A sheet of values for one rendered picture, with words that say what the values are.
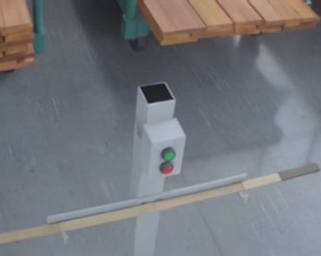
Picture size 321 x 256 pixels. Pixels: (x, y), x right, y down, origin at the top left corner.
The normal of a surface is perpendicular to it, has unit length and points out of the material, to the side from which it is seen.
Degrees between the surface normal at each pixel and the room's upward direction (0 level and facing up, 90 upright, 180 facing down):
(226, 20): 0
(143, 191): 90
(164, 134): 0
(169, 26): 0
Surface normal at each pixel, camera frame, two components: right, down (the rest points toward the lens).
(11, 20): 0.10, -0.73
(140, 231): 0.35, 0.66
